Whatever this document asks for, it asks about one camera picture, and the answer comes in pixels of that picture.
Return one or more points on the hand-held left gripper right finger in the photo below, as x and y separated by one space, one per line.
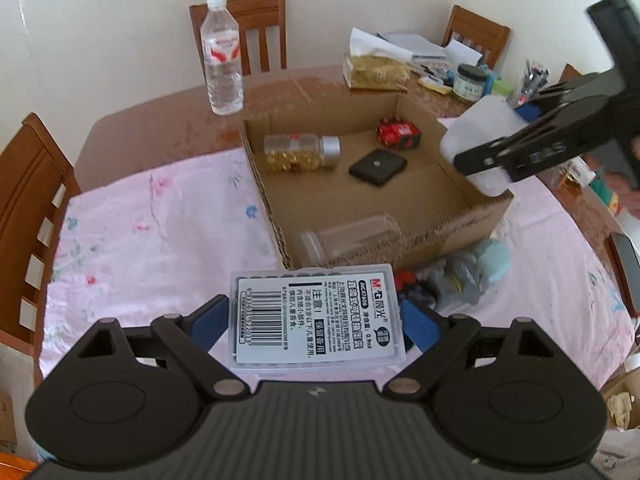
420 325

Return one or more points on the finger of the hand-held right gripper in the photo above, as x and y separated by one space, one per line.
550 135
527 110

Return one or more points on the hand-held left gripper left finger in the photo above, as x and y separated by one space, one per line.
210 322

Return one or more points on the white translucent plastic box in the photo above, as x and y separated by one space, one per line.
480 125

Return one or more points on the clear labelled refill case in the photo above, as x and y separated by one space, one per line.
315 315

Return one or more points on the clear plastic jar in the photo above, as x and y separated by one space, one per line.
350 240

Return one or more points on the cardboard box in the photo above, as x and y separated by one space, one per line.
425 200

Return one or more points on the red toy car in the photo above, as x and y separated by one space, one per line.
397 132

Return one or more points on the black square box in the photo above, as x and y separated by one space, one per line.
377 167

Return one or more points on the yellow capsule bottle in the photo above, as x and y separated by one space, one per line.
295 152

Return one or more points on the pen holder with pens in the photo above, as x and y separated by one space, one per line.
532 80

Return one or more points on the dark fidget cube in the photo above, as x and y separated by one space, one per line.
412 285

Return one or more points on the teal small box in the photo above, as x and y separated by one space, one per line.
491 80

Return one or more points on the small white boxes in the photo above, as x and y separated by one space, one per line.
577 175

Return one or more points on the grey toy figure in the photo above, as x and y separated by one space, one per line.
457 282

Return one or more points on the small jar black lid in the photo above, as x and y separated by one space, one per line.
470 85

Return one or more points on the yellow sticky notes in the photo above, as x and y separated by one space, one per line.
437 86

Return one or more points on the light blue oval case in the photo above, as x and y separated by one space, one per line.
492 260

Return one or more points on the bunch of pens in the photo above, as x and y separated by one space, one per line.
430 71

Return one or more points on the pink floral cloth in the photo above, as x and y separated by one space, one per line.
160 220

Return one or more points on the stack of papers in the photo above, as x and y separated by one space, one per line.
415 45

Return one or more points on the phone in red case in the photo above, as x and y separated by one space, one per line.
625 270

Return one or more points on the gold tissue pack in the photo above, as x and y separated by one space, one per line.
375 70

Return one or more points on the brown cardboard carton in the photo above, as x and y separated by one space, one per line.
622 402

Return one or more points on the clear water bottle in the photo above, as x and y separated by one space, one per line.
222 65

